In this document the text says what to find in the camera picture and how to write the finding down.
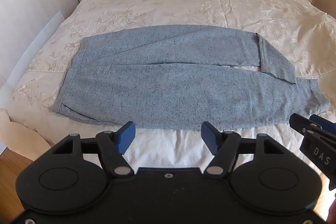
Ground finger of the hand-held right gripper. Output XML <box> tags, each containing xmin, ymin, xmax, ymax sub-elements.
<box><xmin>289</xmin><ymin>113</ymin><xmax>319</xmax><ymax>135</ymax></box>
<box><xmin>310</xmin><ymin>114</ymin><xmax>336</xmax><ymax>136</ymax></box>

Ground grey speckled pants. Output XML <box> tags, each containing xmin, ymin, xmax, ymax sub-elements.
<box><xmin>51</xmin><ymin>25</ymin><xmax>330</xmax><ymax>132</ymax></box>

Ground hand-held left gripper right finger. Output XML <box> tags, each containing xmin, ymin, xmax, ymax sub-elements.
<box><xmin>201</xmin><ymin>121</ymin><xmax>286</xmax><ymax>180</ymax></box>

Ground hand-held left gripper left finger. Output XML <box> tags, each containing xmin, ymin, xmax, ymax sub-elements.
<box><xmin>51</xmin><ymin>121</ymin><xmax>135</xmax><ymax>178</ymax></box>

